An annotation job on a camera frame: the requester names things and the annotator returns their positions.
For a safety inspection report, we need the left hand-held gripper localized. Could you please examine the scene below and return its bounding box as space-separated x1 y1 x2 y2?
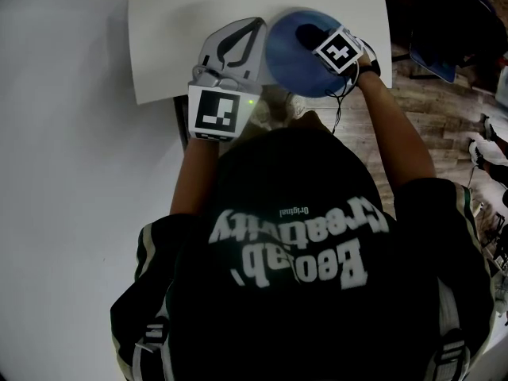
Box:
187 16 268 142

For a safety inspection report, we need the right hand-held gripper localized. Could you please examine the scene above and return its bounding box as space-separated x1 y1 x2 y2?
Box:
312 25 372 76

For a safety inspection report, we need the dark blue cloth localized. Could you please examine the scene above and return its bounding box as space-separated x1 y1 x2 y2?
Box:
295 22 334 51

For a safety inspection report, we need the big blue plate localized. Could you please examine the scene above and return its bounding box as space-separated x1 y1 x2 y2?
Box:
264 8 350 98

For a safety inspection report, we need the person's right forearm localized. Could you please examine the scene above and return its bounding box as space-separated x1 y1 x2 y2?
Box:
356 71 437 192

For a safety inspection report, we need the person's left forearm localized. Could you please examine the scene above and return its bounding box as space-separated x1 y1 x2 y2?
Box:
169 137 223 216

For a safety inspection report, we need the black wristband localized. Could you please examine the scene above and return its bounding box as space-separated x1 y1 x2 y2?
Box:
356 60 382 87

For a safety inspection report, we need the person's left shoe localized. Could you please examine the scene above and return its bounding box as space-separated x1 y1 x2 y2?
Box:
249 101 275 130

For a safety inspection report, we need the person's shoe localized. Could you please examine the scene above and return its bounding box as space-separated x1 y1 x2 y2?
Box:
249 101 275 130
482 113 497 140
468 139 485 168
285 93 306 118

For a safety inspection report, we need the person's right shoe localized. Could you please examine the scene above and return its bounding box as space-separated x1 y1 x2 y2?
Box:
285 93 306 118

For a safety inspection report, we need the blue chair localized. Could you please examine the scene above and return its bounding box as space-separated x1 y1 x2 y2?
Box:
392 41 458 85

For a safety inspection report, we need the black backpack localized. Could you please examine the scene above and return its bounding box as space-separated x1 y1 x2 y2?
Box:
408 0 508 75

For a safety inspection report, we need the person in dark green shirt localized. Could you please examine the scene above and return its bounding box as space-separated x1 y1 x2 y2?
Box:
110 127 497 381

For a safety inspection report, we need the metal equipment stand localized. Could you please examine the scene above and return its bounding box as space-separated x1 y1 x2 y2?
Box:
482 212 508 325

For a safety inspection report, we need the black gripper cord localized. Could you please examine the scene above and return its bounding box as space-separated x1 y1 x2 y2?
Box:
324 60 360 134

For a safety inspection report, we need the grey harness strap with buckle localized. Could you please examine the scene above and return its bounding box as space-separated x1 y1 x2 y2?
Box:
133 315 170 381
434 327 471 381

